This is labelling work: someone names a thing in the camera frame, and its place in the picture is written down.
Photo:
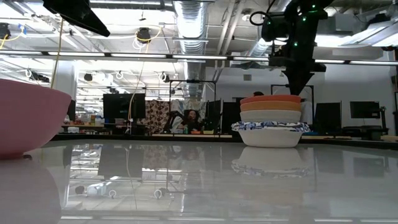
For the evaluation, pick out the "black frame stand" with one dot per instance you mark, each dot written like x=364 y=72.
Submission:
x=192 y=81
x=276 y=85

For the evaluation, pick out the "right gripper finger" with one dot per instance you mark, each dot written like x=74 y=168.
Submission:
x=297 y=82

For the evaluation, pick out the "brown patterned cloth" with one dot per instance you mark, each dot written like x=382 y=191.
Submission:
x=157 y=113

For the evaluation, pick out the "person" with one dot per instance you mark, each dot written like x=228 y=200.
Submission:
x=192 y=119
x=258 y=93

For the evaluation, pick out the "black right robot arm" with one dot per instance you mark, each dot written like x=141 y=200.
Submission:
x=308 y=6

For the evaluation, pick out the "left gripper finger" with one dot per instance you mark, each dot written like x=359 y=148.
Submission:
x=77 y=15

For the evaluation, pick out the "cream bowl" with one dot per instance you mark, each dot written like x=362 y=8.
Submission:
x=270 y=116

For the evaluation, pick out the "frame bar with lights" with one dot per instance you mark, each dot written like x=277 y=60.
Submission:
x=93 y=54

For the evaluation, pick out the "wide black monitor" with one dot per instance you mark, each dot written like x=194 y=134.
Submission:
x=363 y=109

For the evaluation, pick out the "tall black monitor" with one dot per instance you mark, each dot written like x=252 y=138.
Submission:
x=328 y=116

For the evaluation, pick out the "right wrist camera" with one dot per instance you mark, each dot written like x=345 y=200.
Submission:
x=275 y=28

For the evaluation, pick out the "pink bowl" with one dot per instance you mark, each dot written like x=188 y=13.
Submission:
x=28 y=118

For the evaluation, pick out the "black table frame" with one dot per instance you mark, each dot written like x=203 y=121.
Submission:
x=140 y=137

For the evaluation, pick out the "orange bowl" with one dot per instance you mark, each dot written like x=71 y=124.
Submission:
x=270 y=106

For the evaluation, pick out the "black monitor on desk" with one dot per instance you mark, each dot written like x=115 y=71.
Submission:
x=121 y=105

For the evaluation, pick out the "red bowl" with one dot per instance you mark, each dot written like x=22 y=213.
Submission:
x=270 y=99

